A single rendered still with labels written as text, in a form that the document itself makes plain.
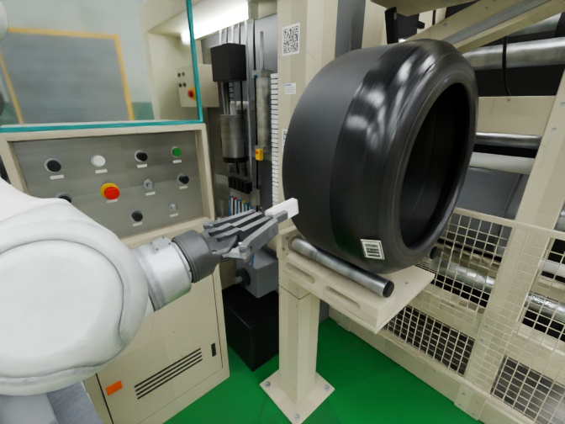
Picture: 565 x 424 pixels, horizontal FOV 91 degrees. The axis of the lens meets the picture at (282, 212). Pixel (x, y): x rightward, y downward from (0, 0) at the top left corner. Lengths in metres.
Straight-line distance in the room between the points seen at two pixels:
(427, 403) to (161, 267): 1.54
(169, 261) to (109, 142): 0.69
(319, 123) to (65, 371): 0.54
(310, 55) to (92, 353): 0.85
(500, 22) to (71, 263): 1.07
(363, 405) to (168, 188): 1.32
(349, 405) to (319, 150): 1.31
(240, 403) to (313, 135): 1.33
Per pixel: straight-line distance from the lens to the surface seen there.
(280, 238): 0.90
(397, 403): 1.70
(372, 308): 0.77
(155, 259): 0.40
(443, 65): 0.68
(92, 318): 0.20
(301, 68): 0.91
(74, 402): 0.97
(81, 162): 1.03
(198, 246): 0.41
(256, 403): 1.62
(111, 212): 1.07
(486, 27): 1.09
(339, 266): 0.81
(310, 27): 0.92
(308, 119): 0.64
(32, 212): 0.26
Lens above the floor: 1.33
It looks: 21 degrees down
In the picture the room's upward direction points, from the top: straight up
